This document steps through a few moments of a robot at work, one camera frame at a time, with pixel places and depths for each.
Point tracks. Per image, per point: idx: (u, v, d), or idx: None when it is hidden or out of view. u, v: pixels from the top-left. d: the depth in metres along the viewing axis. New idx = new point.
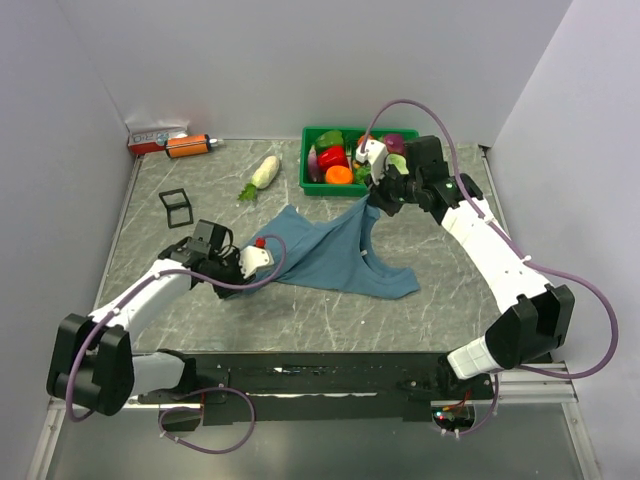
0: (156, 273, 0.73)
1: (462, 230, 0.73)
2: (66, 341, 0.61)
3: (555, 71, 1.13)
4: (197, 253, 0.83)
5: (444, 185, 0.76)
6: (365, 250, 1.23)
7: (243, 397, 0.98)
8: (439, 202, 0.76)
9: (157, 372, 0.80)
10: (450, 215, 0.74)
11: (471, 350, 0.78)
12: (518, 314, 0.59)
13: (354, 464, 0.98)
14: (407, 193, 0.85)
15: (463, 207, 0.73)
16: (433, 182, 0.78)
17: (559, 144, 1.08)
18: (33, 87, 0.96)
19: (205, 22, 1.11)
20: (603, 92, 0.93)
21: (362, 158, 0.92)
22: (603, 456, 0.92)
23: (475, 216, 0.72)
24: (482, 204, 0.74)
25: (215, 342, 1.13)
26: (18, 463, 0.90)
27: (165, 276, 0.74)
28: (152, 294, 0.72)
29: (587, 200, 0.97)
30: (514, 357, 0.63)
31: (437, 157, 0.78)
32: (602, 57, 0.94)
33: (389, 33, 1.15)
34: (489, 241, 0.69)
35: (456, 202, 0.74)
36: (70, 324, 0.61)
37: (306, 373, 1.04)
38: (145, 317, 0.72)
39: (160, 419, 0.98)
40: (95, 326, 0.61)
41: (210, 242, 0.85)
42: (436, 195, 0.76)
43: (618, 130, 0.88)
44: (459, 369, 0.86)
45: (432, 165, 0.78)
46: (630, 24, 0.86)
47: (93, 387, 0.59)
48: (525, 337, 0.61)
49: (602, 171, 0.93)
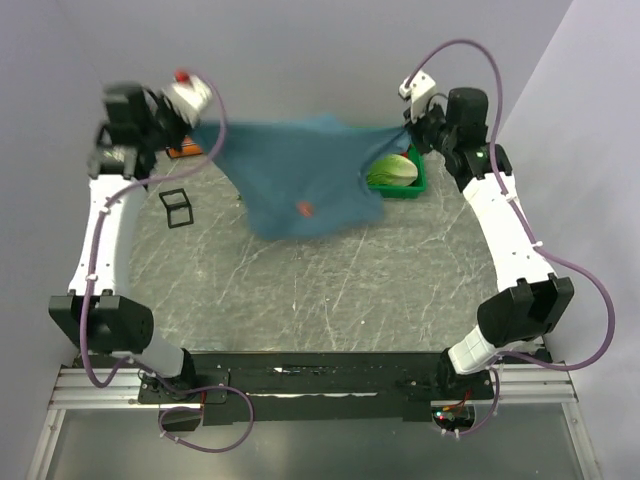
0: (104, 208, 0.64)
1: (481, 203, 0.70)
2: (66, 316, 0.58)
3: (553, 71, 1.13)
4: (130, 139, 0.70)
5: (474, 154, 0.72)
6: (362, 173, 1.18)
7: (243, 396, 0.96)
8: (464, 169, 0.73)
9: (161, 356, 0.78)
10: (474, 186, 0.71)
11: (468, 340, 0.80)
12: (512, 297, 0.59)
13: (355, 464, 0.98)
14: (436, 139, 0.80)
15: (487, 180, 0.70)
16: (466, 147, 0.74)
17: (552, 143, 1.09)
18: (33, 86, 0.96)
19: (205, 21, 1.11)
20: (594, 91, 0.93)
21: (405, 94, 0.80)
22: (604, 456, 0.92)
23: (496, 191, 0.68)
24: (510, 181, 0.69)
25: (215, 342, 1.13)
26: (18, 463, 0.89)
27: (116, 202, 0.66)
28: (114, 223, 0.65)
29: (581, 199, 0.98)
30: (500, 336, 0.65)
31: (480, 120, 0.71)
32: (595, 56, 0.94)
33: (389, 34, 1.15)
34: (503, 219, 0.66)
35: (482, 174, 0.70)
36: (58, 308, 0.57)
37: (306, 373, 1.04)
38: (123, 254, 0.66)
39: (160, 419, 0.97)
40: (86, 294, 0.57)
41: (130, 123, 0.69)
42: (463, 164, 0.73)
43: (606, 128, 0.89)
44: (457, 363, 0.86)
45: (472, 127, 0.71)
46: (619, 24, 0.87)
47: (118, 344, 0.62)
48: (513, 320, 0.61)
49: (591, 169, 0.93)
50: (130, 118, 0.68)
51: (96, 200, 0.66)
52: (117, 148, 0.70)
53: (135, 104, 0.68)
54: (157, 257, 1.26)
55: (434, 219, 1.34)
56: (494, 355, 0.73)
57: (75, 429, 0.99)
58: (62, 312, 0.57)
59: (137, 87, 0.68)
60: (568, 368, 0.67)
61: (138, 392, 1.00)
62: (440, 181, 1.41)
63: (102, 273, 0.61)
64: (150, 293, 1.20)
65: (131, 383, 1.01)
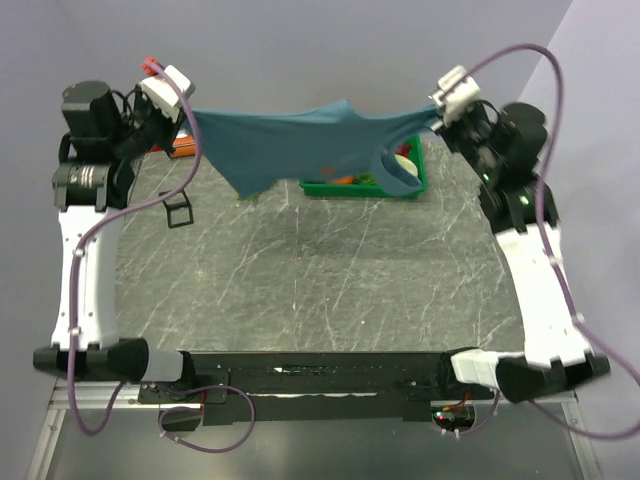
0: (78, 250, 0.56)
1: (516, 259, 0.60)
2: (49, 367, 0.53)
3: (555, 71, 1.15)
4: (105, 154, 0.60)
5: (517, 198, 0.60)
6: (385, 148, 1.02)
7: (243, 396, 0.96)
8: (504, 214, 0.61)
9: (161, 365, 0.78)
10: (512, 237, 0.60)
11: (476, 361, 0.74)
12: (545, 378, 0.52)
13: (355, 463, 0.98)
14: (469, 154, 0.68)
15: (531, 233, 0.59)
16: (509, 184, 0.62)
17: (564, 144, 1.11)
18: (32, 87, 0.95)
19: (204, 23, 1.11)
20: (605, 94, 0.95)
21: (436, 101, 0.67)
22: (604, 456, 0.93)
23: (540, 252, 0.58)
24: (554, 235, 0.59)
25: (215, 342, 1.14)
26: (18, 464, 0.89)
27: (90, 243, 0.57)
28: (96, 263, 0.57)
29: (593, 198, 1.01)
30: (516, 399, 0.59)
31: (532, 155, 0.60)
32: (602, 59, 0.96)
33: (390, 34, 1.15)
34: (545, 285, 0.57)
35: (524, 226, 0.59)
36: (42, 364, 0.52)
37: (306, 373, 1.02)
38: (107, 291, 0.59)
39: (160, 419, 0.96)
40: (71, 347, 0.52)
41: (101, 138, 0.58)
42: (503, 205, 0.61)
43: (617, 132, 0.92)
44: (459, 371, 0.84)
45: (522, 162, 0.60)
46: (627, 28, 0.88)
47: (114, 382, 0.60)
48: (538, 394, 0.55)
49: (606, 173, 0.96)
50: (98, 128, 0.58)
51: (68, 239, 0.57)
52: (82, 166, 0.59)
53: (101, 111, 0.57)
54: (157, 257, 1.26)
55: (434, 219, 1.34)
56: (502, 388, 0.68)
57: (75, 429, 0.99)
58: (49, 365, 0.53)
59: (103, 94, 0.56)
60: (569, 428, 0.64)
61: (138, 392, 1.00)
62: (440, 180, 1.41)
63: (85, 323, 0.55)
64: (150, 293, 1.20)
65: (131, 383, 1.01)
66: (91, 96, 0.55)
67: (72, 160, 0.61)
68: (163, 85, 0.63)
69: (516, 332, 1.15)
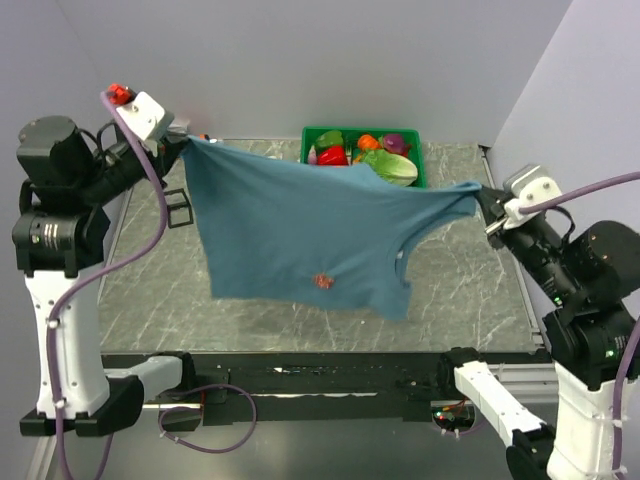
0: (50, 325, 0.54)
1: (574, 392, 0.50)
2: (37, 426, 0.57)
3: (556, 69, 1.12)
4: (77, 202, 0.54)
5: (602, 348, 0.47)
6: (402, 252, 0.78)
7: (245, 396, 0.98)
8: (579, 359, 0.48)
9: (161, 381, 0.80)
10: (575, 381, 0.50)
11: (484, 401, 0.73)
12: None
13: (355, 463, 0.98)
14: (536, 269, 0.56)
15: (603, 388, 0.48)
16: (591, 327, 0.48)
17: (558, 144, 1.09)
18: (32, 86, 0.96)
19: (205, 23, 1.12)
20: (602, 92, 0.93)
21: (514, 211, 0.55)
22: None
23: (605, 407, 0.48)
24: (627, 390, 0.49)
25: (215, 342, 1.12)
26: (18, 463, 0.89)
27: (64, 316, 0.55)
28: (73, 331, 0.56)
29: (583, 199, 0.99)
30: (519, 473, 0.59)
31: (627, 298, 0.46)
32: (600, 56, 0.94)
33: (388, 34, 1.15)
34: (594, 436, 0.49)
35: (599, 382, 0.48)
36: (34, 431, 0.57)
37: (306, 373, 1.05)
38: (91, 349, 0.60)
39: (160, 419, 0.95)
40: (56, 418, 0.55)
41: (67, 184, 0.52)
42: (581, 350, 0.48)
43: (614, 130, 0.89)
44: (458, 379, 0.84)
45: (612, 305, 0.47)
46: (627, 25, 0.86)
47: None
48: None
49: (599, 174, 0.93)
50: (63, 174, 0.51)
51: (39, 305, 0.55)
52: (50, 217, 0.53)
53: (65, 156, 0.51)
54: (157, 257, 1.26)
55: None
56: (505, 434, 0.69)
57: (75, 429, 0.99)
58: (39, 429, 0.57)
59: (67, 134, 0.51)
60: None
61: None
62: (440, 181, 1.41)
63: (70, 394, 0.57)
64: (150, 293, 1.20)
65: None
66: (50, 139, 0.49)
67: (36, 209, 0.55)
68: (136, 114, 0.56)
69: (516, 332, 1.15)
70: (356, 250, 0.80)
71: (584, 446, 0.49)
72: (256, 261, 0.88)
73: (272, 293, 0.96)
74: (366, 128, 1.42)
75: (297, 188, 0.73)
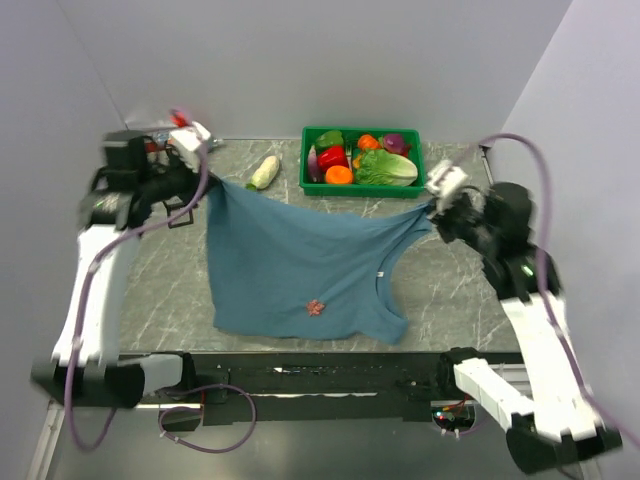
0: (91, 264, 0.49)
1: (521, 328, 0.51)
2: (45, 382, 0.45)
3: (556, 70, 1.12)
4: (130, 186, 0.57)
5: (519, 268, 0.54)
6: (382, 272, 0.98)
7: (244, 396, 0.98)
8: (509, 285, 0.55)
9: (162, 377, 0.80)
10: (514, 307, 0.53)
11: (481, 392, 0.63)
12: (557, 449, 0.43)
13: (355, 464, 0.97)
14: (468, 237, 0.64)
15: (535, 303, 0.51)
16: (508, 254, 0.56)
17: (559, 144, 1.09)
18: (33, 85, 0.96)
19: (206, 23, 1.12)
20: (602, 93, 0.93)
21: (433, 190, 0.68)
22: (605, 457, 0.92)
23: (543, 319, 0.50)
24: (558, 306, 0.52)
25: (215, 342, 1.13)
26: (17, 463, 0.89)
27: (107, 259, 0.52)
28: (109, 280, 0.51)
29: (585, 199, 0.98)
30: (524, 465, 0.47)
31: (527, 225, 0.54)
32: (601, 56, 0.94)
33: (389, 33, 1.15)
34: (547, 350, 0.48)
35: (528, 295, 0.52)
36: (37, 373, 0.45)
37: (306, 373, 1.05)
38: (116, 312, 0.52)
39: (160, 419, 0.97)
40: (70, 363, 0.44)
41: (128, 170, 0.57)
42: (507, 274, 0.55)
43: (615, 130, 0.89)
44: (459, 378, 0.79)
45: (518, 233, 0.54)
46: (628, 25, 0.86)
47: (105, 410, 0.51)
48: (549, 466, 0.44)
49: (601, 174, 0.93)
50: (129, 164, 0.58)
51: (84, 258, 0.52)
52: (109, 194, 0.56)
53: (135, 150, 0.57)
54: (157, 257, 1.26)
55: None
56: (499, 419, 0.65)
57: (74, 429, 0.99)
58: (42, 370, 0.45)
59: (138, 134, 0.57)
60: None
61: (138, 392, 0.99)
62: None
63: (89, 337, 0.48)
64: (150, 293, 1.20)
65: None
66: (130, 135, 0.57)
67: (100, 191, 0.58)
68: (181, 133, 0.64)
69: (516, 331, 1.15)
70: (347, 275, 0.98)
71: (545, 369, 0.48)
72: (256, 297, 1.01)
73: (267, 326, 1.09)
74: (366, 128, 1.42)
75: (296, 226, 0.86)
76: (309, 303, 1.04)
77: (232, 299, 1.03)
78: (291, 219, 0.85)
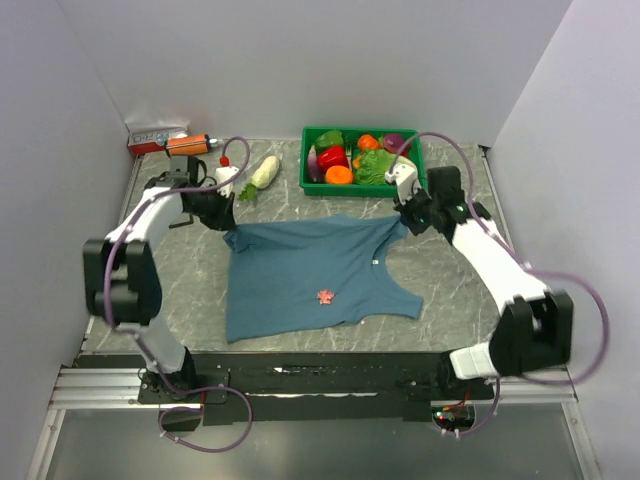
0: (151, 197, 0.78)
1: (468, 247, 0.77)
2: (93, 262, 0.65)
3: (556, 70, 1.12)
4: (178, 180, 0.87)
5: (455, 209, 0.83)
6: (377, 259, 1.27)
7: (242, 396, 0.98)
8: (449, 223, 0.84)
9: (163, 350, 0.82)
10: (459, 234, 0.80)
11: (472, 351, 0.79)
12: (512, 313, 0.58)
13: (355, 464, 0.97)
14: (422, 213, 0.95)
15: (469, 227, 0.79)
16: (448, 206, 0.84)
17: (559, 144, 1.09)
18: (33, 86, 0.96)
19: (206, 23, 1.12)
20: (602, 93, 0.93)
21: (390, 179, 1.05)
22: (604, 456, 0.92)
23: (480, 234, 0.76)
24: (489, 224, 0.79)
25: (215, 342, 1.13)
26: (17, 463, 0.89)
27: (160, 201, 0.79)
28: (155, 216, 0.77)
29: (585, 200, 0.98)
30: (514, 361, 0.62)
31: (456, 186, 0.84)
32: (601, 57, 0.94)
33: (389, 33, 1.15)
34: (487, 256, 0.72)
35: (464, 220, 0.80)
36: (92, 247, 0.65)
37: (306, 373, 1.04)
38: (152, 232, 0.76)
39: (160, 419, 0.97)
40: (117, 242, 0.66)
41: (187, 171, 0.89)
42: (447, 219, 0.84)
43: (615, 130, 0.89)
44: (458, 367, 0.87)
45: (450, 191, 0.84)
46: (628, 25, 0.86)
47: (129, 296, 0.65)
48: (523, 339, 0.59)
49: (601, 174, 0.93)
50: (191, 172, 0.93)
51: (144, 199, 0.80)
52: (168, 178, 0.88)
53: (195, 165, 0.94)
54: (157, 257, 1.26)
55: None
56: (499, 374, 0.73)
57: (74, 429, 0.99)
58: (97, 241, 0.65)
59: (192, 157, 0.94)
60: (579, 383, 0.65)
61: (138, 392, 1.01)
62: None
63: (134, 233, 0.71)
64: None
65: (131, 383, 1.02)
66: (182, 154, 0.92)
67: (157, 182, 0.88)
68: None
69: None
70: (350, 263, 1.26)
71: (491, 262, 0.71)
72: (270, 294, 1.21)
73: (280, 321, 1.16)
74: (366, 128, 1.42)
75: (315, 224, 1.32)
76: (319, 293, 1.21)
77: (249, 295, 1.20)
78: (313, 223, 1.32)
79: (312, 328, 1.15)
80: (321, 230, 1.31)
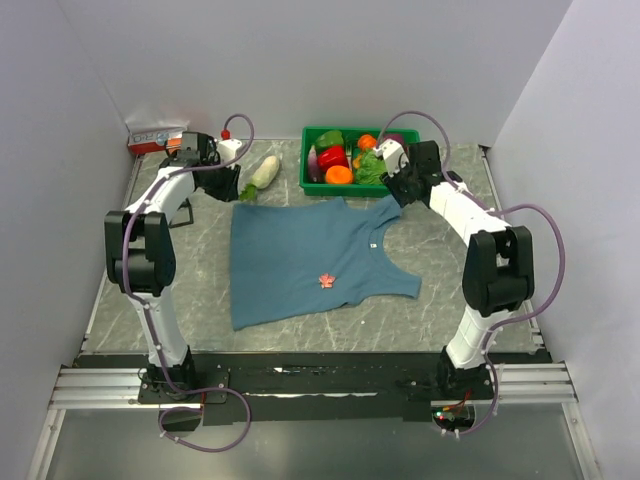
0: (165, 174, 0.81)
1: (441, 201, 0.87)
2: (114, 232, 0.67)
3: (556, 70, 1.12)
4: (191, 159, 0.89)
5: (431, 176, 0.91)
6: (375, 243, 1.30)
7: (240, 397, 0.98)
8: (426, 190, 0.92)
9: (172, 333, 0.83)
10: (433, 193, 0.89)
11: (461, 327, 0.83)
12: (477, 242, 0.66)
13: (355, 464, 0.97)
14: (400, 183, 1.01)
15: (443, 187, 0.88)
16: (424, 174, 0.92)
17: (559, 144, 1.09)
18: (33, 86, 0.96)
19: (206, 23, 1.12)
20: (602, 92, 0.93)
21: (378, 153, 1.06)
22: (604, 456, 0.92)
23: (449, 187, 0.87)
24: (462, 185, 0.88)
25: (215, 342, 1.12)
26: (17, 463, 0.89)
27: (175, 179, 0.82)
28: (171, 192, 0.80)
29: (585, 199, 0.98)
30: (482, 292, 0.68)
31: (433, 155, 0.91)
32: (601, 55, 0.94)
33: (389, 33, 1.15)
34: (461, 206, 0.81)
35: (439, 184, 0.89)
36: (112, 218, 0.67)
37: (306, 373, 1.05)
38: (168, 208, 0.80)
39: (160, 419, 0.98)
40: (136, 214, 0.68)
41: (197, 149, 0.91)
42: (425, 186, 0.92)
43: (615, 129, 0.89)
44: (455, 357, 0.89)
45: (427, 162, 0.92)
46: (629, 24, 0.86)
47: (148, 265, 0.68)
48: (488, 268, 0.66)
49: (601, 174, 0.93)
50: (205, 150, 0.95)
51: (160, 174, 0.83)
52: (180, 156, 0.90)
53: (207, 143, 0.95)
54: None
55: (434, 219, 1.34)
56: (484, 332, 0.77)
57: (74, 429, 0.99)
58: (117, 212, 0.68)
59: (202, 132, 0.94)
60: (522, 318, 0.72)
61: (138, 392, 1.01)
62: None
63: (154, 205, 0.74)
64: None
65: (131, 383, 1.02)
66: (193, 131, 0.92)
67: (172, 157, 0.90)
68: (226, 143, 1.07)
69: (516, 331, 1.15)
70: (347, 247, 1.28)
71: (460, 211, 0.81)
72: (273, 280, 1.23)
73: (286, 306, 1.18)
74: (366, 128, 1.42)
75: (310, 210, 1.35)
76: (321, 278, 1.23)
77: (252, 282, 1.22)
78: (308, 208, 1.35)
79: (318, 310, 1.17)
80: (317, 217, 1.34)
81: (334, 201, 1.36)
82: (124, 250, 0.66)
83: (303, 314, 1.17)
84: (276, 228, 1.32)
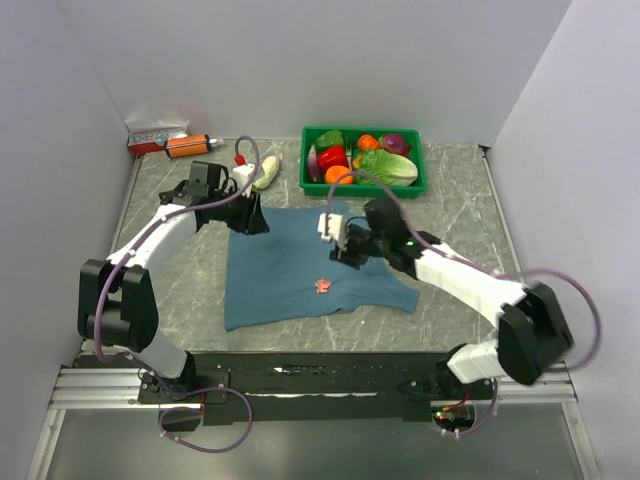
0: (162, 216, 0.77)
1: (432, 272, 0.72)
2: (90, 282, 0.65)
3: (556, 71, 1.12)
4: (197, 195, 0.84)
5: (405, 243, 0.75)
6: None
7: (242, 397, 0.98)
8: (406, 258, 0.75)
9: (165, 356, 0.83)
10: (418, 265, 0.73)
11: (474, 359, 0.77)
12: (509, 321, 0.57)
13: (355, 464, 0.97)
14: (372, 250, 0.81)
15: (426, 255, 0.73)
16: (394, 241, 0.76)
17: (559, 145, 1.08)
18: (33, 86, 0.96)
19: (206, 23, 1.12)
20: (603, 94, 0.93)
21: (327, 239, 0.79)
22: (603, 456, 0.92)
23: (437, 256, 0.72)
24: (443, 247, 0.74)
25: (215, 342, 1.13)
26: (18, 463, 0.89)
27: (172, 219, 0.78)
28: (165, 237, 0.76)
29: (585, 200, 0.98)
30: (531, 369, 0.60)
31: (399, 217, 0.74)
32: (602, 56, 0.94)
33: (389, 33, 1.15)
34: (458, 275, 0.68)
35: (420, 252, 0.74)
36: (90, 267, 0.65)
37: (306, 373, 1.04)
38: (161, 256, 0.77)
39: (160, 419, 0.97)
40: (116, 268, 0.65)
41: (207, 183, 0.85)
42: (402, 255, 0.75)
43: (615, 130, 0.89)
44: (461, 374, 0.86)
45: (395, 225, 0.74)
46: (630, 26, 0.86)
47: (121, 325, 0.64)
48: (531, 344, 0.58)
49: (601, 174, 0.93)
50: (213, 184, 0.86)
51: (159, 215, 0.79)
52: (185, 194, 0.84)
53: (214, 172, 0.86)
54: None
55: (434, 219, 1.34)
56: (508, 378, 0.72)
57: (73, 430, 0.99)
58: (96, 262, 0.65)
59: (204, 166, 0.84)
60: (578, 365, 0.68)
61: (138, 392, 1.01)
62: (440, 181, 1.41)
63: (139, 255, 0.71)
64: None
65: (131, 383, 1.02)
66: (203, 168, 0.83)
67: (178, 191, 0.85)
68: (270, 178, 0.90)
69: None
70: None
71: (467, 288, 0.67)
72: (273, 282, 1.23)
73: (286, 306, 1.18)
74: (366, 128, 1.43)
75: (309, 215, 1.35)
76: (317, 282, 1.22)
77: (252, 282, 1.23)
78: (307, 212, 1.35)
79: (318, 311, 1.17)
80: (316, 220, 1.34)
81: (334, 200, 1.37)
82: (98, 307, 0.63)
83: (302, 314, 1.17)
84: (277, 229, 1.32)
